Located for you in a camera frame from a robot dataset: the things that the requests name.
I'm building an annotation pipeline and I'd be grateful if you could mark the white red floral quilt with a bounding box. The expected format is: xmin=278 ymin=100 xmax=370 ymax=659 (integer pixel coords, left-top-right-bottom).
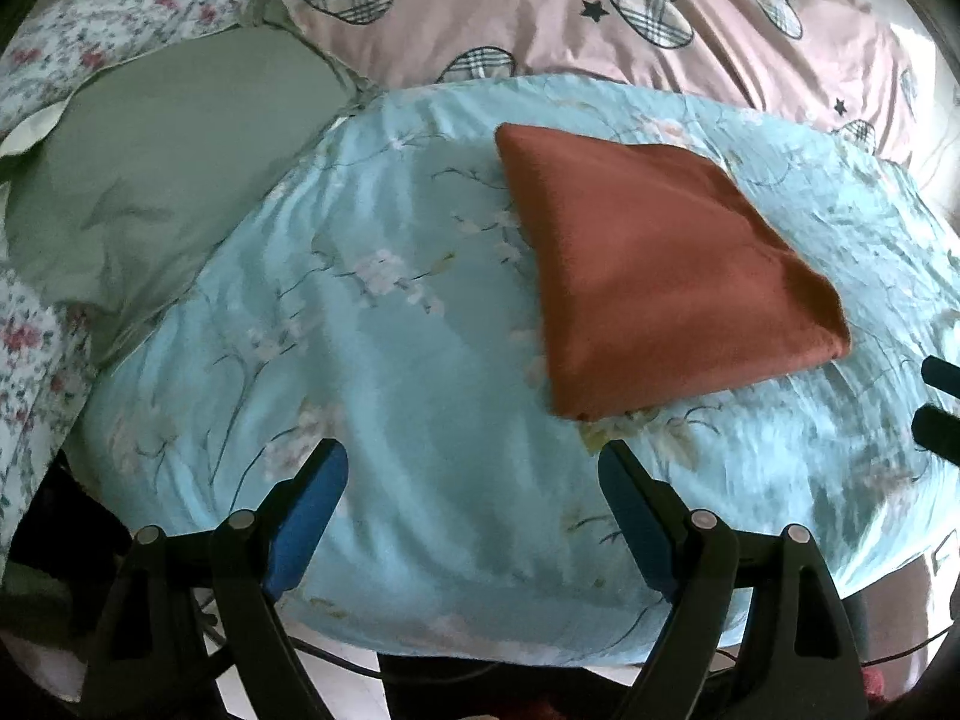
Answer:
xmin=0 ymin=0 xmax=280 ymax=541

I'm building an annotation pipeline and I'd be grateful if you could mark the green pillow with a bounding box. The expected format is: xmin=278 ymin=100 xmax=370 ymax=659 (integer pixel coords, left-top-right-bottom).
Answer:
xmin=0 ymin=0 xmax=370 ymax=370

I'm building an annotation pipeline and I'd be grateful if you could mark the light blue floral bed sheet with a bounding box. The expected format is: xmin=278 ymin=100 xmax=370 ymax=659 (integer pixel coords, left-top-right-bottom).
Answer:
xmin=64 ymin=75 xmax=960 ymax=668

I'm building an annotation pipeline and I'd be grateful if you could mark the rust orange knit sweater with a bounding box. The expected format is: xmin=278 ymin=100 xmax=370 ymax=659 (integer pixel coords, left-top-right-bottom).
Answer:
xmin=495 ymin=122 xmax=853 ymax=421

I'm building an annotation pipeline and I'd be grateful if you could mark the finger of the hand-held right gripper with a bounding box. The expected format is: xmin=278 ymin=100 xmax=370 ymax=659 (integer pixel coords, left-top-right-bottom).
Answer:
xmin=911 ymin=403 xmax=960 ymax=467
xmin=920 ymin=355 xmax=960 ymax=395

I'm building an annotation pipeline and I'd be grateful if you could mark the pink pillow with plaid hearts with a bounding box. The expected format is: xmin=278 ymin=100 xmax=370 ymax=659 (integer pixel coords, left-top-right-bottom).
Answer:
xmin=274 ymin=0 xmax=925 ymax=181

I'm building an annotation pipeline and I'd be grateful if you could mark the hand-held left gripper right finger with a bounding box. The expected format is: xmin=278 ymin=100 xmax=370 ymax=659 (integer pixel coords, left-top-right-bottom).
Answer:
xmin=600 ymin=439 xmax=871 ymax=720

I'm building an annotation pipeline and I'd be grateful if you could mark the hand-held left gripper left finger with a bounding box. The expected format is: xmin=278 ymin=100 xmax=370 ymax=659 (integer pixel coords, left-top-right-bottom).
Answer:
xmin=79 ymin=437 xmax=350 ymax=720

